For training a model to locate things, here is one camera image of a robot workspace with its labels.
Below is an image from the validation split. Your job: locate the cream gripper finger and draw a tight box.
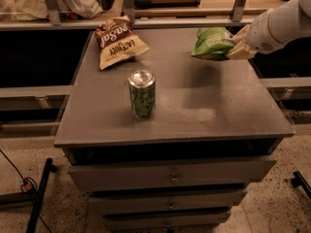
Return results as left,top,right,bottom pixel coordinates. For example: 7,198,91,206
232,30,248,46
226,46,253,60

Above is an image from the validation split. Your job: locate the green rice chip bag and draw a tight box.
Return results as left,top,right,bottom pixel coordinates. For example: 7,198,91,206
191,27,235,61

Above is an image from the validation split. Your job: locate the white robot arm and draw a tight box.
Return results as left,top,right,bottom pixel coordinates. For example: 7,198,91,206
226,0,311,60

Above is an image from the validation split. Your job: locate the brown chip bag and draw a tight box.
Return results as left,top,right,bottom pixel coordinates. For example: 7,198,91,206
95,16,149,70

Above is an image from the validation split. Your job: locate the grey drawer cabinet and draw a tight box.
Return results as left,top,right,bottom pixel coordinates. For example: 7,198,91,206
54,28,294,227

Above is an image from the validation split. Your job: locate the green soda can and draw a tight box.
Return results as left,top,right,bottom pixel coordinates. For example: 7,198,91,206
128,70,156,117

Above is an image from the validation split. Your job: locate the black stand foot right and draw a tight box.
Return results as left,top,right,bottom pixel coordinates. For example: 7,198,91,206
291,171,311,199

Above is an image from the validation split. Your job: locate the middle drawer with knob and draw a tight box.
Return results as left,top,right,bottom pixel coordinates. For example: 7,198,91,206
88,188,247,215

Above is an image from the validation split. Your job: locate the drawer with knob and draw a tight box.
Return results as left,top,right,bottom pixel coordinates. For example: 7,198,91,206
69,155,276,192
88,188,247,215
104,210,230,231

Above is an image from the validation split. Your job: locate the white cloth bundle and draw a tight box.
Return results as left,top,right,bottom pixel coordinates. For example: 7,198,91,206
0,0,103,21

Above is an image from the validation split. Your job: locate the bottom drawer with knob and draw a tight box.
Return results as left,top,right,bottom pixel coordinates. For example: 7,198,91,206
104,210,230,231

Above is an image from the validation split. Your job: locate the top drawer with knob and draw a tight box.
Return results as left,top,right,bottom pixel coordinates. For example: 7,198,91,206
69,155,276,192

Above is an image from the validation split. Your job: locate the black stand leg left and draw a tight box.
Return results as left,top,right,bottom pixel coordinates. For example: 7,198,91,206
26,158,57,233

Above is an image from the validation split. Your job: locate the metal shelf rail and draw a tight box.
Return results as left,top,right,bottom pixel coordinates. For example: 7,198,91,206
0,8,267,31

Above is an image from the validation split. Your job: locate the black cable on floor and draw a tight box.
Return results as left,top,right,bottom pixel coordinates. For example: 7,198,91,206
0,149,52,233

